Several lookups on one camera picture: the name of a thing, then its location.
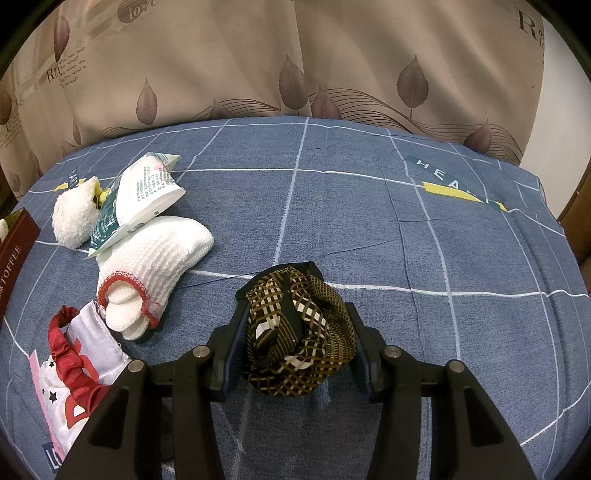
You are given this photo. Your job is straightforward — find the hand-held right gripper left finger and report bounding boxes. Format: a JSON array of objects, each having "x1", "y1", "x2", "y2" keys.
[{"x1": 65, "y1": 287, "x2": 254, "y2": 480}]

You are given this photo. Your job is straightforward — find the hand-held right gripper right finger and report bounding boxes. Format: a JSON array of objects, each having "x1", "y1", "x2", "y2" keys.
[{"x1": 344, "y1": 302, "x2": 526, "y2": 480}]

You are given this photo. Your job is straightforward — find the brown checked cloth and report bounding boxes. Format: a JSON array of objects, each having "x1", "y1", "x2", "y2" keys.
[{"x1": 236, "y1": 261, "x2": 359, "y2": 398}]

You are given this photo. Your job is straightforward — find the white knit glove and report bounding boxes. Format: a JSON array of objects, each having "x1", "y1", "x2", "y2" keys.
[{"x1": 96, "y1": 215, "x2": 215, "y2": 341}]

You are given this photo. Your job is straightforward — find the white tissue packet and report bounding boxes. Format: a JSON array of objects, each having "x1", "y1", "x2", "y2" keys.
[{"x1": 85, "y1": 152, "x2": 186, "y2": 258}]

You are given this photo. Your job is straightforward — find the white fluffy sock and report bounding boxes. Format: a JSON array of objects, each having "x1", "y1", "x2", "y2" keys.
[{"x1": 52, "y1": 176, "x2": 110, "y2": 250}]

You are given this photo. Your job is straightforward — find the red and gold tin box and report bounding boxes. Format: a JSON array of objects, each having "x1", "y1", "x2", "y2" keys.
[{"x1": 0, "y1": 209, "x2": 40, "y2": 320}]

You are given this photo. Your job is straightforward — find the blue checked bedsheet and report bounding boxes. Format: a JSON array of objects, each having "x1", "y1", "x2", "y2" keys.
[{"x1": 0, "y1": 116, "x2": 591, "y2": 480}]

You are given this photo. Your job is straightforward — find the wooden furniture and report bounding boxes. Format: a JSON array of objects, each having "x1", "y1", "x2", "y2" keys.
[{"x1": 556, "y1": 194, "x2": 591, "y2": 274}]

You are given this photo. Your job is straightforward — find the beige leaf printed curtain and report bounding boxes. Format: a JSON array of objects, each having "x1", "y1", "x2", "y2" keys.
[{"x1": 0, "y1": 0, "x2": 549, "y2": 204}]

